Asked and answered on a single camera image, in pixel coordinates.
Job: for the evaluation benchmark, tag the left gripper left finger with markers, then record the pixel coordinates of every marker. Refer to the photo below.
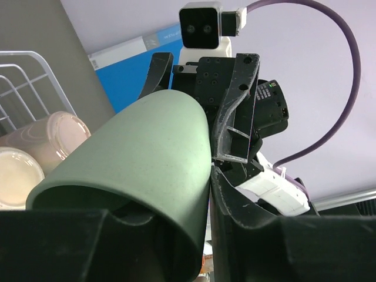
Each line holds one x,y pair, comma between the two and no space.
77,246

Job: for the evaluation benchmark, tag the pink mug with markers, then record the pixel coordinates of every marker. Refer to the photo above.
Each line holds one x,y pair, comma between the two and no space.
49,140

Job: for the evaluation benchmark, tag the cream mug black handle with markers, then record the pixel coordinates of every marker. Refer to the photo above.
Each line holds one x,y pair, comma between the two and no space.
20,173

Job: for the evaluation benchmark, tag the green cup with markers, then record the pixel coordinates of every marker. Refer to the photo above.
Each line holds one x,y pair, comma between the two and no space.
99,175

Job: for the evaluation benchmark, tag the white wire dish rack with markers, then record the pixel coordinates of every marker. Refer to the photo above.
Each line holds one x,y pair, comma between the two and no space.
30,90

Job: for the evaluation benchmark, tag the aluminium rail frame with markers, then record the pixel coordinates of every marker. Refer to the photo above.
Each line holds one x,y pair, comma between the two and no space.
344,200

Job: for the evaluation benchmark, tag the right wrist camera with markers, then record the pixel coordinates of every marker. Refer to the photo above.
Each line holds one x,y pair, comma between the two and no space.
206,30

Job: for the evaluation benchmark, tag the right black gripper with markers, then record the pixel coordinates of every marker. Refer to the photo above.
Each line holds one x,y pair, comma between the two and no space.
241,109

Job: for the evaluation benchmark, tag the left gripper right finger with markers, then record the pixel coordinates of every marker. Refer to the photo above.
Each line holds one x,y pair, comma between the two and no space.
252,244

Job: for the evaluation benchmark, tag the blue folder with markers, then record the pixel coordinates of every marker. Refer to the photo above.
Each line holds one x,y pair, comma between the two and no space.
122,69

